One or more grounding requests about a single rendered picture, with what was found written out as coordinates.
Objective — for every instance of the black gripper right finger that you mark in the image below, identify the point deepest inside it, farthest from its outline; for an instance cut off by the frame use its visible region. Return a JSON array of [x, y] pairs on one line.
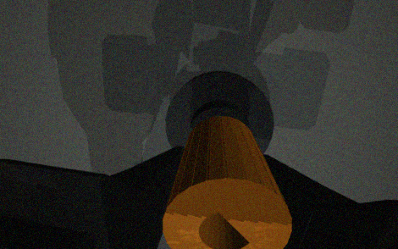
[[324, 219]]

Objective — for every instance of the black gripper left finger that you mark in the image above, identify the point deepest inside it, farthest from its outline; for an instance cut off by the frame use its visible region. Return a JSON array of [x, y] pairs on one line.
[[121, 211]]

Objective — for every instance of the orange knob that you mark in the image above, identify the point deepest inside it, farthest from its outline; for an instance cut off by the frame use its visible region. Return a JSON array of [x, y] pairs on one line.
[[224, 195]]

